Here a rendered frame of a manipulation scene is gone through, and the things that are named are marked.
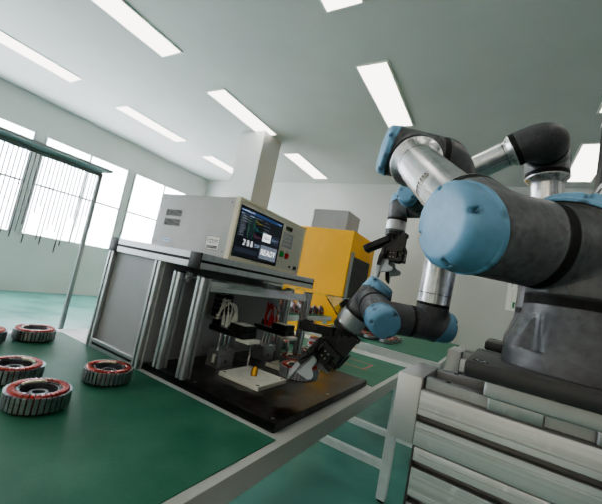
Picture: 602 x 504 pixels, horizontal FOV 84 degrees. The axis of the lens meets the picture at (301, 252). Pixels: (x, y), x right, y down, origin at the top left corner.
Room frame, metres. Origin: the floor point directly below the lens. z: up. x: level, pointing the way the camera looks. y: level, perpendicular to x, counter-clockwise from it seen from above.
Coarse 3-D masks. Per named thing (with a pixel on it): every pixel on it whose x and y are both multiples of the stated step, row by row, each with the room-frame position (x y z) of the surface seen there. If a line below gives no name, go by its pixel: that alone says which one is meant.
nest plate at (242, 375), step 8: (240, 368) 1.10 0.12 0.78; (248, 368) 1.12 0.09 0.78; (224, 376) 1.02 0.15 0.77; (232, 376) 1.01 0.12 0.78; (240, 376) 1.02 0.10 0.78; (248, 376) 1.04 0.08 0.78; (256, 376) 1.05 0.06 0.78; (264, 376) 1.07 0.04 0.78; (272, 376) 1.09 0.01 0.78; (248, 384) 0.97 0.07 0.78; (256, 384) 0.98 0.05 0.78; (264, 384) 0.99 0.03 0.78; (272, 384) 1.02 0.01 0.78; (280, 384) 1.06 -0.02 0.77
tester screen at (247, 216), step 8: (240, 216) 1.07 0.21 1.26; (248, 216) 1.10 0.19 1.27; (256, 216) 1.14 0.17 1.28; (240, 224) 1.07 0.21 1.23; (248, 224) 1.11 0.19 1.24; (256, 224) 1.14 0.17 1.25; (264, 224) 1.18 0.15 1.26; (272, 224) 1.22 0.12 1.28; (280, 224) 1.26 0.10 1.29; (240, 232) 1.08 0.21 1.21; (248, 232) 1.12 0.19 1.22; (256, 232) 1.15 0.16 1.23; (264, 232) 1.19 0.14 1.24; (272, 232) 1.23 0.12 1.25; (280, 232) 1.27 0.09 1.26; (240, 240) 1.09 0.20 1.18; (256, 240) 1.16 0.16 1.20; (248, 248) 1.13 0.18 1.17; (256, 248) 1.17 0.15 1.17; (248, 256) 1.14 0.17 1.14
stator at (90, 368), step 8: (96, 360) 0.90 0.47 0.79; (104, 360) 0.91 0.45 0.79; (112, 360) 0.92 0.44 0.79; (88, 368) 0.84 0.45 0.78; (96, 368) 0.85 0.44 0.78; (104, 368) 0.88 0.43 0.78; (112, 368) 0.90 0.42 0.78; (120, 368) 0.91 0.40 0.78; (128, 368) 0.89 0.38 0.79; (88, 376) 0.83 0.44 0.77; (96, 376) 0.83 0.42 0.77; (104, 376) 0.83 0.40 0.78; (112, 376) 0.84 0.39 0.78; (120, 376) 0.85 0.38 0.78; (128, 376) 0.88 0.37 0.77; (96, 384) 0.83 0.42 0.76; (104, 384) 0.84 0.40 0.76; (112, 384) 0.84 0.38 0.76; (120, 384) 0.87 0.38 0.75
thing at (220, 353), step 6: (210, 348) 1.11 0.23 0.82; (228, 348) 1.15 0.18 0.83; (210, 354) 1.11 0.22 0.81; (216, 354) 1.09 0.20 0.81; (222, 354) 1.10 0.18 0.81; (228, 354) 1.13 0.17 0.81; (210, 360) 1.10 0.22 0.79; (216, 360) 1.09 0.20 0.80; (222, 360) 1.11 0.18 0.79; (228, 360) 1.13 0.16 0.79; (216, 366) 1.09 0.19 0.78; (222, 366) 1.11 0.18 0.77; (228, 366) 1.14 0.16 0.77
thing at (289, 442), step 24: (72, 336) 1.21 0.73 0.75; (384, 360) 1.95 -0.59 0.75; (168, 384) 0.94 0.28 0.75; (384, 384) 1.41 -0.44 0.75; (216, 408) 0.85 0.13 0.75; (336, 408) 1.02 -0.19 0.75; (360, 408) 1.17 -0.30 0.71; (264, 432) 0.78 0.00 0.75; (288, 432) 0.80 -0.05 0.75; (312, 432) 0.86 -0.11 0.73; (264, 456) 0.68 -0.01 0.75; (288, 456) 0.77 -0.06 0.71; (216, 480) 0.58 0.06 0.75; (240, 480) 0.62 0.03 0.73
